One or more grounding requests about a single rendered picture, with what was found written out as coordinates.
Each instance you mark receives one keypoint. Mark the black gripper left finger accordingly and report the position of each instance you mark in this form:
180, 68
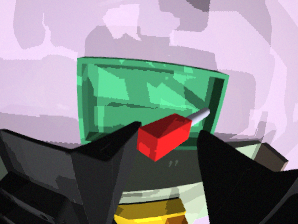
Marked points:
93, 176

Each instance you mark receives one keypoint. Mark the green tray floor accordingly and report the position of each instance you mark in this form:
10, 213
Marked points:
120, 95

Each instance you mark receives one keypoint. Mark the red-headed pin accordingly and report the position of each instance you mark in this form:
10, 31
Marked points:
161, 137

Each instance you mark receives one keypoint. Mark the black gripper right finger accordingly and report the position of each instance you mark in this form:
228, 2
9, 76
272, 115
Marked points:
238, 190

